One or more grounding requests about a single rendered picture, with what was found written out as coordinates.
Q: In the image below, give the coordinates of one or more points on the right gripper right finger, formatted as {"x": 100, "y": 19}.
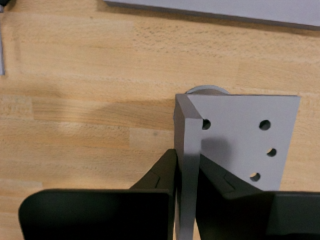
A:
{"x": 229, "y": 208}

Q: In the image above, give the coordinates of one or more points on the grey cylindrical joint module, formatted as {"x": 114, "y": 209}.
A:
{"x": 209, "y": 89}

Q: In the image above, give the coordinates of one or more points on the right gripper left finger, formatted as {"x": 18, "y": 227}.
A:
{"x": 106, "y": 214}

